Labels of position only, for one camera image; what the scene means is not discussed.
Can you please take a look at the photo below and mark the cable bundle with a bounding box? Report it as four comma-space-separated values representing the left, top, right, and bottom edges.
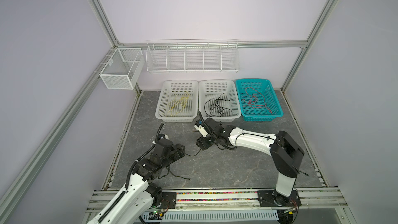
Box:
167, 147, 203, 181

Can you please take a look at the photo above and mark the black cable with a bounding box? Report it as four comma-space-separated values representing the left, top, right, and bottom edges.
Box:
203, 92, 234, 118

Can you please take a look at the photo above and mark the yellow cable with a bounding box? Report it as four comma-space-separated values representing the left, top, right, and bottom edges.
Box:
167, 91, 191, 116

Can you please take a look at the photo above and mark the long red cable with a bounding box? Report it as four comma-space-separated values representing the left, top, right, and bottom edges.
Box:
241, 95, 259, 110

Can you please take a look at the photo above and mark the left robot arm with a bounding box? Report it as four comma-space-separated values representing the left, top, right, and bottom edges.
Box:
89, 124, 185, 224

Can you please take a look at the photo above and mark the middle white plastic basket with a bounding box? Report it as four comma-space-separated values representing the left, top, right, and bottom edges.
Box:
199, 80, 241, 122

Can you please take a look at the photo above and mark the white plastic basket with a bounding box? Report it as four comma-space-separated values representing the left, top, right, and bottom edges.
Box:
155, 80, 199, 123
199, 80, 241, 122

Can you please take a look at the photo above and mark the left white plastic basket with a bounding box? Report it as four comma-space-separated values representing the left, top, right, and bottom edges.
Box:
155, 80, 199, 123

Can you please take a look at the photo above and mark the teal plastic basket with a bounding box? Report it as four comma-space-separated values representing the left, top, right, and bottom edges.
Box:
235, 79, 284, 121

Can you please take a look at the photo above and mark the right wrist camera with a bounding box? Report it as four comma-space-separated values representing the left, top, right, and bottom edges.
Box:
194, 121, 209, 138

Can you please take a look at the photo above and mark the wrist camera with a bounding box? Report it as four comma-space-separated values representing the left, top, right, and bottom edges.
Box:
158, 134, 169, 140
194, 121, 209, 138

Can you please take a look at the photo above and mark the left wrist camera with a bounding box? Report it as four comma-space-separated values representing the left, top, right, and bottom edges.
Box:
158, 134, 169, 140

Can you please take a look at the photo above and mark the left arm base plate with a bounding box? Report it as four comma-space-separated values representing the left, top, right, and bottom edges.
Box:
151, 191, 177, 209

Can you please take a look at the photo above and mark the white slotted cable duct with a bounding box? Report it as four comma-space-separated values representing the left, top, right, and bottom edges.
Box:
133, 210, 279, 224

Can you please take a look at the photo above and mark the long white wire rack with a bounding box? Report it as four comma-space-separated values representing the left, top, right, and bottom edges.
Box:
146, 39, 240, 73

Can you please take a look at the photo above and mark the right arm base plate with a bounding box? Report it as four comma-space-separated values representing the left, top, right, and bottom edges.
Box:
257, 189, 302, 207

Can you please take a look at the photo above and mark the white mesh wall box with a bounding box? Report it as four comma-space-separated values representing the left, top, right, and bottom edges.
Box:
99, 48, 145, 90

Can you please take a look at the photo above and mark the front aluminium rail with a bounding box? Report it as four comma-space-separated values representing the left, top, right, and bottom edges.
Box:
88, 187, 349, 214

